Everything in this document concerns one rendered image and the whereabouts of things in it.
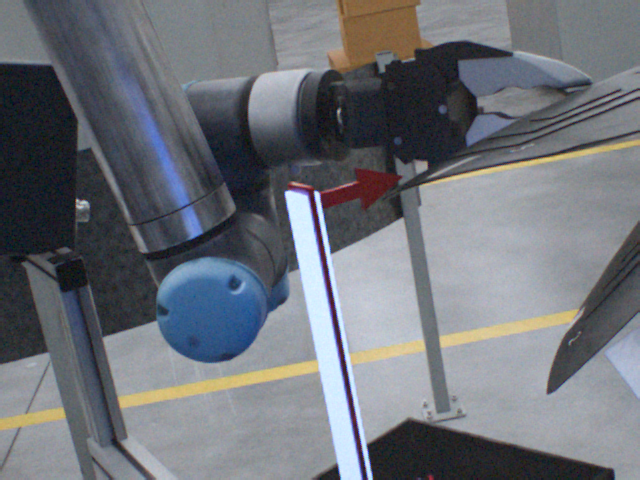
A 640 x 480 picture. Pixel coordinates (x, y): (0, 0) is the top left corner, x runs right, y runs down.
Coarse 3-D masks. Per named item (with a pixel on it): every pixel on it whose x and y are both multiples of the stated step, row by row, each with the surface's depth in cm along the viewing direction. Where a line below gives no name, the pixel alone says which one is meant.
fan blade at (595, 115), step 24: (624, 72) 78; (576, 96) 76; (600, 96) 72; (624, 96) 71; (528, 120) 73; (552, 120) 70; (576, 120) 68; (600, 120) 66; (624, 120) 65; (480, 144) 73; (504, 144) 68; (552, 144) 62; (576, 144) 59; (600, 144) 60; (432, 168) 74; (456, 168) 66; (480, 168) 62
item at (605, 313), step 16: (624, 256) 96; (608, 272) 99; (624, 272) 95; (608, 288) 96; (624, 288) 93; (592, 304) 98; (608, 304) 94; (624, 304) 91; (592, 320) 95; (608, 320) 92; (624, 320) 89; (592, 336) 93; (608, 336) 90; (560, 352) 98; (576, 352) 94; (592, 352) 91; (560, 368) 94; (576, 368) 91; (560, 384) 92
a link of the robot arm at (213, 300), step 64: (64, 0) 74; (128, 0) 76; (64, 64) 76; (128, 64) 76; (128, 128) 76; (192, 128) 79; (128, 192) 78; (192, 192) 78; (192, 256) 79; (256, 256) 83; (192, 320) 78; (256, 320) 78
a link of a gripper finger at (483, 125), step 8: (488, 112) 81; (496, 112) 81; (480, 120) 81; (488, 120) 80; (496, 120) 80; (504, 120) 80; (512, 120) 80; (472, 128) 81; (480, 128) 81; (488, 128) 81; (496, 128) 80; (472, 136) 81; (480, 136) 81
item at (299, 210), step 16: (288, 192) 62; (288, 208) 62; (304, 208) 61; (304, 224) 61; (304, 240) 62; (304, 256) 62; (304, 272) 63; (320, 272) 62; (304, 288) 64; (320, 288) 62; (320, 304) 62; (320, 320) 63; (320, 336) 64; (320, 352) 64; (320, 368) 65; (336, 368) 63; (336, 384) 64; (336, 400) 64; (336, 416) 65; (336, 432) 66; (336, 448) 66; (352, 448) 64; (352, 464) 65
